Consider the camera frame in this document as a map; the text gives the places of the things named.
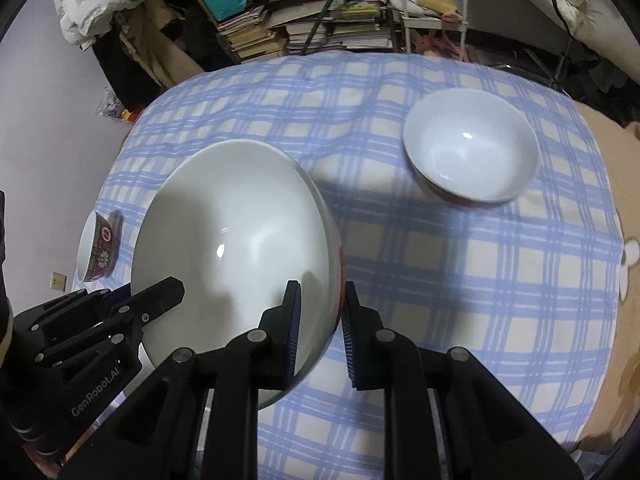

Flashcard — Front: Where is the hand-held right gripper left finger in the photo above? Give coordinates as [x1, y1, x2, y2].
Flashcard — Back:
[57, 281, 303, 480]

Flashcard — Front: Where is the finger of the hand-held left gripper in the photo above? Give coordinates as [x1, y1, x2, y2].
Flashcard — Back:
[14, 288, 112, 356]
[102, 276, 186, 336]

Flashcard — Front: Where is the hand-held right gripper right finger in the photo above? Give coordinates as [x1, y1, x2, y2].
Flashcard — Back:
[341, 281, 583, 480]

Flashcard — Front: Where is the patterned bowl with red character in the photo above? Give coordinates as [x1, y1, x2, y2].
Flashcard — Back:
[75, 210, 124, 284]

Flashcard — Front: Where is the large white bowl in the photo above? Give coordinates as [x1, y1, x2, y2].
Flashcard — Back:
[402, 88, 541, 206]

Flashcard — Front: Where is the blue plaid cloth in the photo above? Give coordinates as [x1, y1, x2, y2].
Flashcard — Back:
[75, 50, 632, 480]

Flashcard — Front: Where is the plastic bag with yellow items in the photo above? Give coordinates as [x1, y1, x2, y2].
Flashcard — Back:
[98, 87, 143, 123]

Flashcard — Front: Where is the stack of worn books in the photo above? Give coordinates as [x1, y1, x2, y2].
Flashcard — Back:
[216, 4, 287, 64]

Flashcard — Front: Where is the stack of flat books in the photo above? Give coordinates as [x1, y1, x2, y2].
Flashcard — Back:
[284, 0, 395, 57]

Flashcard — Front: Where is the white trolley cart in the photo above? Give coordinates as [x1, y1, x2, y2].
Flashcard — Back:
[394, 0, 472, 57]

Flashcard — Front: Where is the pink plastic toy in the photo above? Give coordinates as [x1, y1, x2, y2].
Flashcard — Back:
[414, 29, 482, 64]

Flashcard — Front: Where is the green pole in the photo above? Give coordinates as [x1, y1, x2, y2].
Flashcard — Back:
[299, 0, 362, 56]

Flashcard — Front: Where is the white plastic bag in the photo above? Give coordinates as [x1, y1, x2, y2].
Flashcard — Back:
[387, 0, 437, 16]

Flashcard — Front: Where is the white recliner chair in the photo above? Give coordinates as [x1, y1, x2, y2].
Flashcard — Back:
[500, 0, 640, 92]

